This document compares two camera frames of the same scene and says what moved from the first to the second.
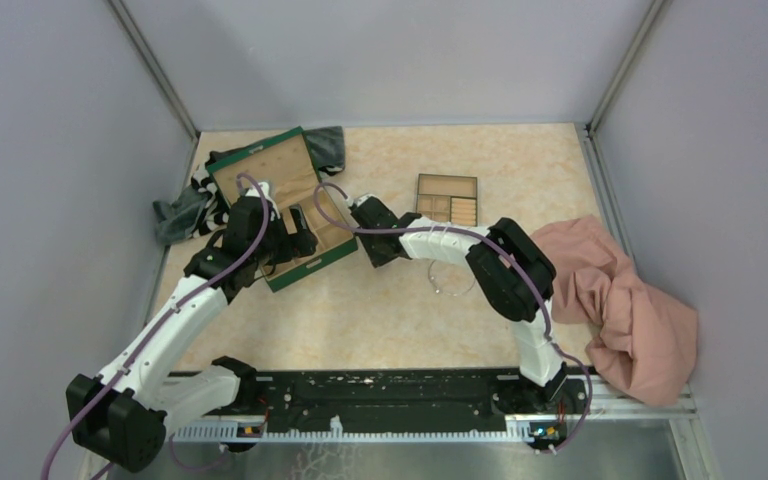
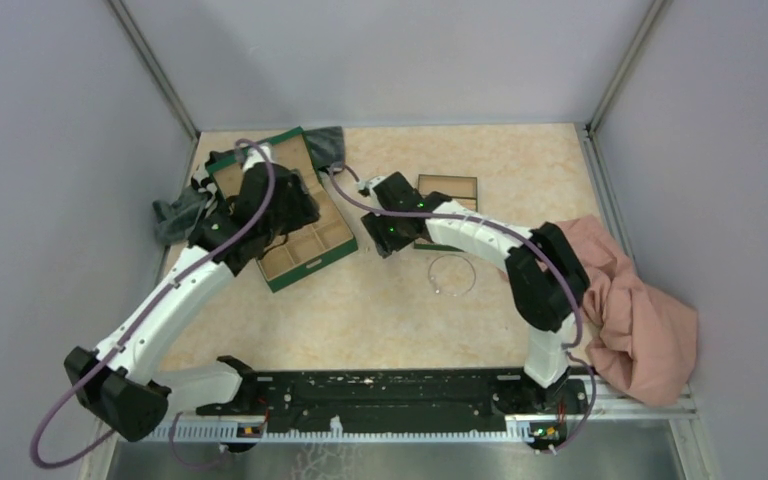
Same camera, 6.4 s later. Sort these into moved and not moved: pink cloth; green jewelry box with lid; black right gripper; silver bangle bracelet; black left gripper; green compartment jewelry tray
Moved: black left gripper; black right gripper
Not moved: silver bangle bracelet; pink cloth; green compartment jewelry tray; green jewelry box with lid
